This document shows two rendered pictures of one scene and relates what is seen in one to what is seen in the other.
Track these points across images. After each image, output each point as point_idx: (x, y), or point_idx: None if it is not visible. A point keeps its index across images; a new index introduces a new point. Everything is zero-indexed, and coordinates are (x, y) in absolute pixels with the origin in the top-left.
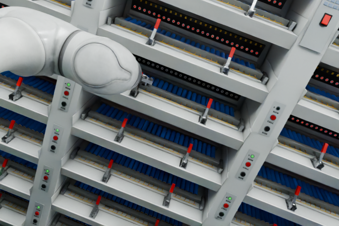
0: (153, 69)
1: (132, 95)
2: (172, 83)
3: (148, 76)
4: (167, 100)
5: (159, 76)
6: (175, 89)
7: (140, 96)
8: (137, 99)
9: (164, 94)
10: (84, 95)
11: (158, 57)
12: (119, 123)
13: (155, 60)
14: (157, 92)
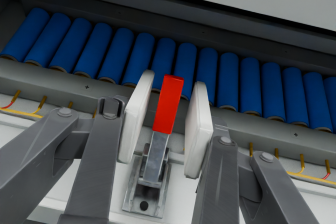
0: (206, 11)
1: (143, 204)
2: (295, 65)
3: (189, 52)
4: (315, 179)
5: (236, 39)
6: (322, 98)
7: (184, 187)
8: (173, 221)
9: (293, 149)
10: None
11: None
12: None
13: (280, 7)
14: (257, 141)
